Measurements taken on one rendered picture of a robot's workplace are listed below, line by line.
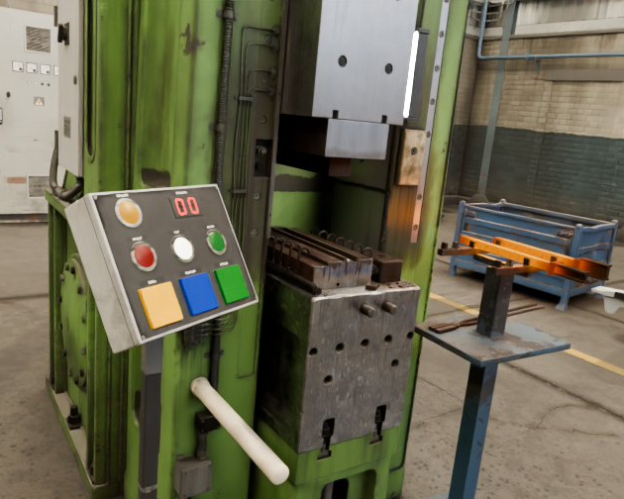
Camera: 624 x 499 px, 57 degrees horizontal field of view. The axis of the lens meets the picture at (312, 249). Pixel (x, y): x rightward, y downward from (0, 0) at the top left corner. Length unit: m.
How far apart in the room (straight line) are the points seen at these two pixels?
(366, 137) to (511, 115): 9.11
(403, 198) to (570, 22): 8.75
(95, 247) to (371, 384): 0.94
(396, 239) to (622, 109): 7.95
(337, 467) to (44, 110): 5.45
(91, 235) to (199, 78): 0.54
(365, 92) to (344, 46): 0.13
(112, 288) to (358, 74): 0.82
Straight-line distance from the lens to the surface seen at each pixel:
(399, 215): 1.87
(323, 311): 1.51
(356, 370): 1.66
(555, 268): 1.72
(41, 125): 6.64
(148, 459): 1.41
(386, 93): 1.59
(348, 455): 1.80
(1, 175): 6.62
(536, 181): 10.26
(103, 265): 1.08
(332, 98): 1.48
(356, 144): 1.54
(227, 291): 1.21
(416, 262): 1.98
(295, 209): 2.03
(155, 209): 1.16
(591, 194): 9.78
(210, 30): 1.48
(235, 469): 1.86
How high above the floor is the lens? 1.37
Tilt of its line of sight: 13 degrees down
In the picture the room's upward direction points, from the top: 5 degrees clockwise
